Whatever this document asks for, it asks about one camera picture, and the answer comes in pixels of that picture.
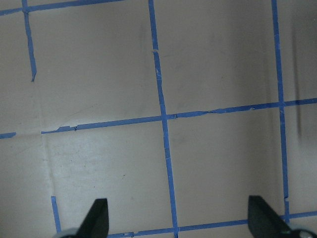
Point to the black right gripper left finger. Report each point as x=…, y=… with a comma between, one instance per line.
x=96, y=222

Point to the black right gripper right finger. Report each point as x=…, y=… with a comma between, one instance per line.
x=263, y=221

